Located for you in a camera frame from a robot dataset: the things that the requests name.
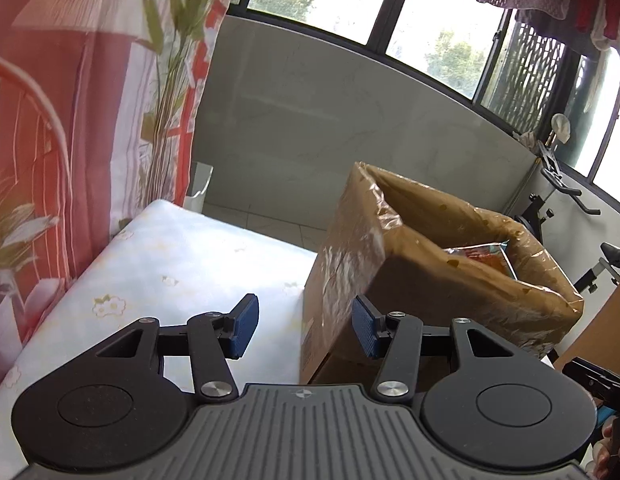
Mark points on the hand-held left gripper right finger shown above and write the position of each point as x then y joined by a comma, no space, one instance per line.
365,325

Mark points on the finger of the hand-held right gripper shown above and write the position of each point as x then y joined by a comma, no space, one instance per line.
585,372

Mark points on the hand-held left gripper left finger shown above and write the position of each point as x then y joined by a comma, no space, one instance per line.
245,325

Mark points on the plastic-lined cardboard box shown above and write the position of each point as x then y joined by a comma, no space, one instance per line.
340,260

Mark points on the person's right hand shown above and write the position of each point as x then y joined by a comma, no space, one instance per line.
604,452

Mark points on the wooden board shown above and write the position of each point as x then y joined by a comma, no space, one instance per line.
610,330

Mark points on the black exercise bike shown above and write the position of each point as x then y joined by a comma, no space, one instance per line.
612,252

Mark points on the red silver snack packet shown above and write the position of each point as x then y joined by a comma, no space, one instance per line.
482,257

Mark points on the white bin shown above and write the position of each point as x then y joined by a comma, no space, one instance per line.
197,185

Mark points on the white rag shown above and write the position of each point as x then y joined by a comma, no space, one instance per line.
526,139
561,127

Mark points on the printed pink curtain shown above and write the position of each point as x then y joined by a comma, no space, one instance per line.
65,110

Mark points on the patterned window screen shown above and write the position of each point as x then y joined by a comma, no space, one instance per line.
527,75

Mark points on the white hanging garment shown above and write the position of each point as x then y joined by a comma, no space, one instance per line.
610,30

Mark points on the dark grey hanging cloth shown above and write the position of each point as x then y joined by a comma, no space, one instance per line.
550,25

